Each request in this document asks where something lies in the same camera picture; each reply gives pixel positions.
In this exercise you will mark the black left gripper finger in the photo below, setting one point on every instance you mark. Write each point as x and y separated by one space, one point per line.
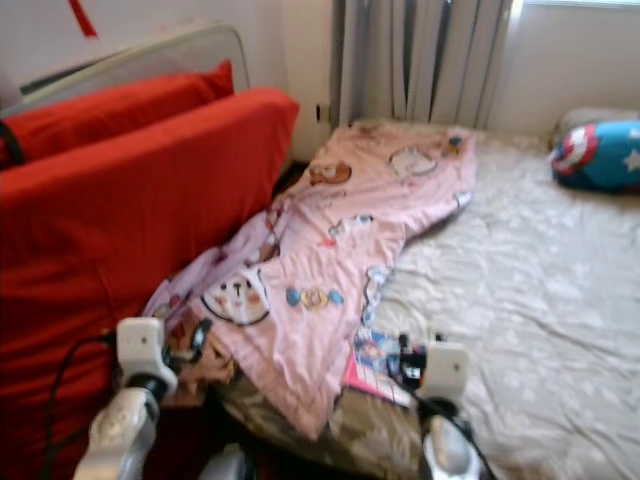
202 338

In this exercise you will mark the colourful comic book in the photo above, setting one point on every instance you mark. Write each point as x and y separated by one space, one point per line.
375 360

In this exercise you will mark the pink cartoon quilt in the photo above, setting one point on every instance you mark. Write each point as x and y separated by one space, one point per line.
320 270

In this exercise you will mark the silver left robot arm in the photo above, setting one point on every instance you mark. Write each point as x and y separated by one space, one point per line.
120 430

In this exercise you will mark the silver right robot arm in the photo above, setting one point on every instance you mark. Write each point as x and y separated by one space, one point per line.
450 450

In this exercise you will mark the grey robot leg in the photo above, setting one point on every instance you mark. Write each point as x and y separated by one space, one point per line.
225 463

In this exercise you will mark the red folded mattress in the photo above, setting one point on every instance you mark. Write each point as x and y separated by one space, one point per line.
100 260

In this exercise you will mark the bed with grey floral sheet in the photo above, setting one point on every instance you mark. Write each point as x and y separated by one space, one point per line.
530 300

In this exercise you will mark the Captain America bolster pillow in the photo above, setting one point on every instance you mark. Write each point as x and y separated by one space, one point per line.
600 155

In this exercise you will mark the grey curtain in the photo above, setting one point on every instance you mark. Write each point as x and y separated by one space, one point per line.
420 60

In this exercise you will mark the red hanging tassel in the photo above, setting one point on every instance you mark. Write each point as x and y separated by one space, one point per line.
82 18

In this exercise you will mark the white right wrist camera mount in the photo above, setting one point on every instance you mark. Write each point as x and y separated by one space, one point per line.
447 370

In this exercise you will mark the dark wall socket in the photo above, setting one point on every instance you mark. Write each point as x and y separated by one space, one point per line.
317 113

